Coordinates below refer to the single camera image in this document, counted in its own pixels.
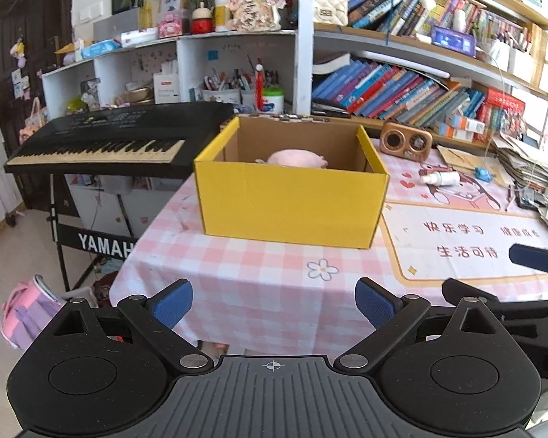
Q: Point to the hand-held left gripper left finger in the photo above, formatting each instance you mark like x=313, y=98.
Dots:
x=173, y=304

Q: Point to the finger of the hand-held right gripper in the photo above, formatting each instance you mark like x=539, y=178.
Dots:
x=532, y=256
x=525, y=306

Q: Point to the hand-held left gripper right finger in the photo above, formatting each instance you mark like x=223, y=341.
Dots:
x=372, y=304

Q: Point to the yellow cardboard box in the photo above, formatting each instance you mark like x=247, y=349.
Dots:
x=287, y=205

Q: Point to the printed cartoon desk mat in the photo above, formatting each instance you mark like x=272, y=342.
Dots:
x=438, y=255

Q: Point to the pink checked tablecloth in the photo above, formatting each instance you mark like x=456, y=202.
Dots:
x=255, y=283

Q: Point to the pile of papers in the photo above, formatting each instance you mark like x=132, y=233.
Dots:
x=525, y=164

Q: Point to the small blue toy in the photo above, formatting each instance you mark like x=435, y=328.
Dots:
x=482, y=175

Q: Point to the black keyboard stand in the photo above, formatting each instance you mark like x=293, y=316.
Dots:
x=96, y=242

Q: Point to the white low cabinet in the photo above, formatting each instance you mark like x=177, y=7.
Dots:
x=155, y=200

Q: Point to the brown paper envelope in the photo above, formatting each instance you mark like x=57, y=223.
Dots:
x=466, y=159

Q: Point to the white spray bottle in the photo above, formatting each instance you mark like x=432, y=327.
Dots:
x=440, y=178

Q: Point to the orange white small boxes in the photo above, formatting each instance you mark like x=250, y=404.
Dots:
x=466, y=127

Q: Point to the pink purple backpack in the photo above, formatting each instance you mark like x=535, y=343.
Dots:
x=27, y=315

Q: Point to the red boxed book set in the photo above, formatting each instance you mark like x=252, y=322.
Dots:
x=502, y=112

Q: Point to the pink plush toy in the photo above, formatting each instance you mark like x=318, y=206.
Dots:
x=297, y=157

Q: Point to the wooden retro speaker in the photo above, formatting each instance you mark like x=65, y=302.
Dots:
x=406, y=141

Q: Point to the black electronic keyboard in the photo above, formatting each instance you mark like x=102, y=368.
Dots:
x=118, y=134

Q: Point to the white storage containers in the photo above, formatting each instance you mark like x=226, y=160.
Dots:
x=513, y=61

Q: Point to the row of blue books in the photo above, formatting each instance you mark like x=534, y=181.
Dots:
x=392, y=96

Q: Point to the gold bowl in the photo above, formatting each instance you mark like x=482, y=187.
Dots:
x=134, y=96

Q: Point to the white pen holder with pens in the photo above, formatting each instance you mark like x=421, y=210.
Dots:
x=221, y=95

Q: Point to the white box red label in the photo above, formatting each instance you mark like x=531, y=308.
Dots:
x=166, y=86

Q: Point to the white tub green lid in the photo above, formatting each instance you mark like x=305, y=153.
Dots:
x=273, y=102

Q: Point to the white tube lamp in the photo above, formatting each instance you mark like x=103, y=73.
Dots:
x=406, y=65

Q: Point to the purple box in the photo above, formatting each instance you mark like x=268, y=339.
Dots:
x=452, y=40

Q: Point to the pink hanging bag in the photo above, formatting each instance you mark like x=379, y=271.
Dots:
x=31, y=123

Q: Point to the red tassel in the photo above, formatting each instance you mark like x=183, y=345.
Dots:
x=259, y=84

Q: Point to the white cubby shelf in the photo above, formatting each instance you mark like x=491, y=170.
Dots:
x=192, y=59

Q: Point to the blue wet wipes pack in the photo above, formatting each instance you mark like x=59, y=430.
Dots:
x=100, y=49

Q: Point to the tall white wooden bookshelf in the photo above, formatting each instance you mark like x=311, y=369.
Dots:
x=305, y=45

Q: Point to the white printed box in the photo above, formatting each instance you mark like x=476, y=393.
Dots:
x=139, y=37

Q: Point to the pink cartoon box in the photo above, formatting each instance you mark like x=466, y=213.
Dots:
x=171, y=28

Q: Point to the row of leaning dark books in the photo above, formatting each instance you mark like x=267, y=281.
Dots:
x=402, y=9

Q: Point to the grey flat case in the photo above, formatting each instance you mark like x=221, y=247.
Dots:
x=116, y=27

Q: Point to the red white doll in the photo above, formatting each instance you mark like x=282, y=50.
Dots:
x=202, y=22

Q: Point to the yellow white jar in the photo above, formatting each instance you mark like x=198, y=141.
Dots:
x=222, y=16

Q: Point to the small hanging plush charm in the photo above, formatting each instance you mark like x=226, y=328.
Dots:
x=18, y=54

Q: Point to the white quilted handbag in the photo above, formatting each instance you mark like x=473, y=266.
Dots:
x=331, y=9

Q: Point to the white framed card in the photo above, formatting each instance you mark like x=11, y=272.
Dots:
x=172, y=2

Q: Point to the pink floral ornament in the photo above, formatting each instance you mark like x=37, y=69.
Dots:
x=255, y=7

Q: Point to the dark wooden door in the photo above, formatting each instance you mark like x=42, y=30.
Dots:
x=27, y=18

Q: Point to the white wall switch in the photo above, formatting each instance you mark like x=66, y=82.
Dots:
x=90, y=12

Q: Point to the black picture frame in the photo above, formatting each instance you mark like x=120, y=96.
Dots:
x=125, y=2

